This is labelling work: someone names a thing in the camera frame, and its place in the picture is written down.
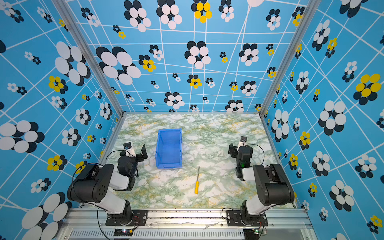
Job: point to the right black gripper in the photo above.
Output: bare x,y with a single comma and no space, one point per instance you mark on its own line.
234,149

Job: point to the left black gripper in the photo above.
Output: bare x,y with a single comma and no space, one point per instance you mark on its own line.
143,155

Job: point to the yellow handled screwdriver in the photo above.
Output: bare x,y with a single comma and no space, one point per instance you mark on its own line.
197,182

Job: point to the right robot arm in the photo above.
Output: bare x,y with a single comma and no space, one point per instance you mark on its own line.
272,184

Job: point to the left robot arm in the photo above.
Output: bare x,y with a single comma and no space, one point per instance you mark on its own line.
95,185

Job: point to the blue plastic bin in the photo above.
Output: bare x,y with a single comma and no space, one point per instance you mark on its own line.
169,149

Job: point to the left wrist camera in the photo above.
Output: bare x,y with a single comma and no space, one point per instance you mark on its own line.
127,146

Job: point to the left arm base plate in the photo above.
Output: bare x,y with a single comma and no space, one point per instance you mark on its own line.
134,218

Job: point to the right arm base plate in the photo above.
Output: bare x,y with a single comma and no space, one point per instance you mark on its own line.
237,218

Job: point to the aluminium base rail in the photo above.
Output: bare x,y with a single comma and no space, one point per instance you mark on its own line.
188,224

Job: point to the left aluminium corner post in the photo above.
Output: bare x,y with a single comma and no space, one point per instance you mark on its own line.
80,40

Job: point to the aluminium corner post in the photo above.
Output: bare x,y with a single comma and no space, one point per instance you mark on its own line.
80,40
296,40

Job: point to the right aluminium corner post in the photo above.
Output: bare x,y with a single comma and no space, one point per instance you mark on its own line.
296,40

